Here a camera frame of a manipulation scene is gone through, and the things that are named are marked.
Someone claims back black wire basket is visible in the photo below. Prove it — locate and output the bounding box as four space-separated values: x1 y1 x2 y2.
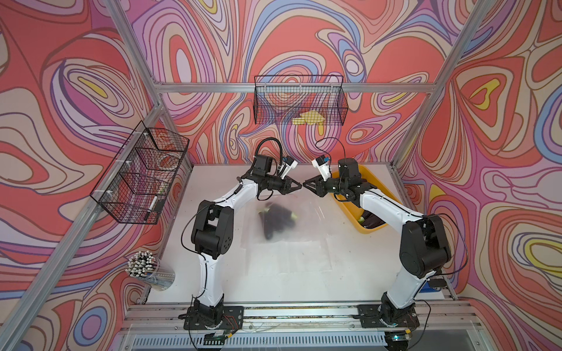
253 73 348 127

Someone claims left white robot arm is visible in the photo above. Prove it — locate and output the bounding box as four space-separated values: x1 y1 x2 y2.
191 154 301 308

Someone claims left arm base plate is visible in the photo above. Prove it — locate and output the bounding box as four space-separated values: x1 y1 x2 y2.
184 305 244 331

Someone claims clear cup of sticks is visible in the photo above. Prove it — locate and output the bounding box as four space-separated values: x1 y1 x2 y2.
125 251 176 291

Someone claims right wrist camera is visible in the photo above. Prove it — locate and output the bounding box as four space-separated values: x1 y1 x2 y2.
312 155 332 181

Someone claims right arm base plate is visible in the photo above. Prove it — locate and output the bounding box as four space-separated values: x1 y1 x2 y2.
353 304 420 330

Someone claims black wire basket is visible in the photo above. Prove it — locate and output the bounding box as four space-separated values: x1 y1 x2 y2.
253 73 348 127
90 121 190 225

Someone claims yellow plastic tray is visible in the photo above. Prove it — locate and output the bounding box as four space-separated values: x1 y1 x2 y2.
335 164 402 235

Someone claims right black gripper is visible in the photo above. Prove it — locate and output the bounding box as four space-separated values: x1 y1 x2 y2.
302 173 347 198

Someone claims dark purple eggplant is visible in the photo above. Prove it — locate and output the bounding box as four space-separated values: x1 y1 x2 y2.
258 208 275 241

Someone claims left black wire basket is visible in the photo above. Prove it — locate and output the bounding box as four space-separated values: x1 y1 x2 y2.
90 121 190 225

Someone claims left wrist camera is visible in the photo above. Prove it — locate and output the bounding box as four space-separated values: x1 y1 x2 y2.
277 156 298 179

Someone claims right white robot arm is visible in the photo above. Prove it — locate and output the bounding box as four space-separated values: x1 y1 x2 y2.
303 156 452 327

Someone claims yellow item in basket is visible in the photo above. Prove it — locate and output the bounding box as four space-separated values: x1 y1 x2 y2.
291 110 326 125

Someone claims eggplant in tray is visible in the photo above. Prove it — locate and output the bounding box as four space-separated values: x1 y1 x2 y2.
358 211 386 230

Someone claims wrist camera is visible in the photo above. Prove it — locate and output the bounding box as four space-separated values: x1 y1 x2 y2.
312 155 332 181
277 156 298 179

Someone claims clear zip-top bag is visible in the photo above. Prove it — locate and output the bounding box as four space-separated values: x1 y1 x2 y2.
242 192 338 245

